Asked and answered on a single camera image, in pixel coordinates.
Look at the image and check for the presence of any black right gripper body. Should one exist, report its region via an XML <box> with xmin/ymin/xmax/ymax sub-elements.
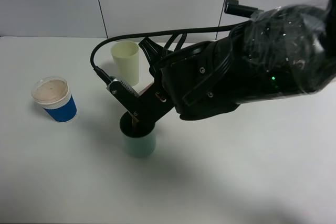
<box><xmin>135</xmin><ymin>67</ymin><xmax>174</xmax><ymax>125</ymax></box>

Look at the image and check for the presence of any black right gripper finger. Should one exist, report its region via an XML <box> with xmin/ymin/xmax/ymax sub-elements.
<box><xmin>139</xmin><ymin>36</ymin><xmax>173</xmax><ymax>68</ymax></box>

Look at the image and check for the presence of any clear plastic drink bottle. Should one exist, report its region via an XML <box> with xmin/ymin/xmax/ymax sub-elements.
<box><xmin>139</xmin><ymin>82</ymin><xmax>154</xmax><ymax>96</ymax></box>

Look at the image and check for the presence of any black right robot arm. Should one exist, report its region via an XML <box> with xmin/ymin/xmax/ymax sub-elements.
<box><xmin>139</xmin><ymin>0</ymin><xmax>335</xmax><ymax>121</ymax></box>

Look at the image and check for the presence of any pale yellow-green plastic cup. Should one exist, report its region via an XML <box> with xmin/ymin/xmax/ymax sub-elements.
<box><xmin>110</xmin><ymin>40</ymin><xmax>139</xmax><ymax>86</ymax></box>

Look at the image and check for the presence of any teal green plastic cup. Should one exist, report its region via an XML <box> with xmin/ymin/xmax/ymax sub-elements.
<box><xmin>119</xmin><ymin>112</ymin><xmax>156</xmax><ymax>158</ymax></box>

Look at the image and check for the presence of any blue paper cup with lid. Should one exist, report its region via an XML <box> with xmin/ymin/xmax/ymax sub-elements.
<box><xmin>31</xmin><ymin>76</ymin><xmax>77</xmax><ymax>123</ymax></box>

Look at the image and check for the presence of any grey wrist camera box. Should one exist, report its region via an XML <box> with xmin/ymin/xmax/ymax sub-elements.
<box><xmin>107</xmin><ymin>76</ymin><xmax>141</xmax><ymax>117</ymax></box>

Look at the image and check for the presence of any black camera cable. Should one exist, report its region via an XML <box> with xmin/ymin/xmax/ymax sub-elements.
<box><xmin>90</xmin><ymin>23</ymin><xmax>253</xmax><ymax>84</ymax></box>

